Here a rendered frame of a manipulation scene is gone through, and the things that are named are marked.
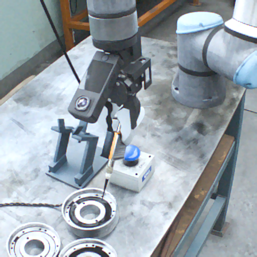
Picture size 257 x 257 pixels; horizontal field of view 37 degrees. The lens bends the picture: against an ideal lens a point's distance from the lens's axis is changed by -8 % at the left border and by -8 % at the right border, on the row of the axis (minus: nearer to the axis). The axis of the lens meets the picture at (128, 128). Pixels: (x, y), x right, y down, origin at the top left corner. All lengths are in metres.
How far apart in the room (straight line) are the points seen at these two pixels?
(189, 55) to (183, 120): 0.16
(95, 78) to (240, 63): 0.36
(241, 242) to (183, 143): 0.89
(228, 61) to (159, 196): 0.33
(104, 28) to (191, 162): 0.40
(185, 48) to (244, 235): 1.01
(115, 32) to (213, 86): 0.47
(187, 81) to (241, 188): 1.02
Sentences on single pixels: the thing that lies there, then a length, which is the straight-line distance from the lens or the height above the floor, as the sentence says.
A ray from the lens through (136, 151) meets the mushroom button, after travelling 0.79.
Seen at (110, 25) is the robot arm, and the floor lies 1.16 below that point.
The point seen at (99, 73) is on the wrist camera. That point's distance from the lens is 0.62.
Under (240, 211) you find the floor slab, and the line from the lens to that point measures 1.84.
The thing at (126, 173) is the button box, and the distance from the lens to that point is 0.79.
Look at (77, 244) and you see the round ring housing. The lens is 0.70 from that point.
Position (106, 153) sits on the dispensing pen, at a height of 0.92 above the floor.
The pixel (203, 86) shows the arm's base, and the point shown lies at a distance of 1.00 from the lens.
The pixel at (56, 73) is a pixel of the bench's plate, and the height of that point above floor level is 0.80.
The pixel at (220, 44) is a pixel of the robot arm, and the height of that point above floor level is 1.00.
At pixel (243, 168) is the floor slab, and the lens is 2.03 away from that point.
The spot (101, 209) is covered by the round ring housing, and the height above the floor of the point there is 0.83.
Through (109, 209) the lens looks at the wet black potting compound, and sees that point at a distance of 0.75.
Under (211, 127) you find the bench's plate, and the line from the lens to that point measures 0.97.
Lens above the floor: 1.40
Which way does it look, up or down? 38 degrees down
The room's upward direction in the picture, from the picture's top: 5 degrees counter-clockwise
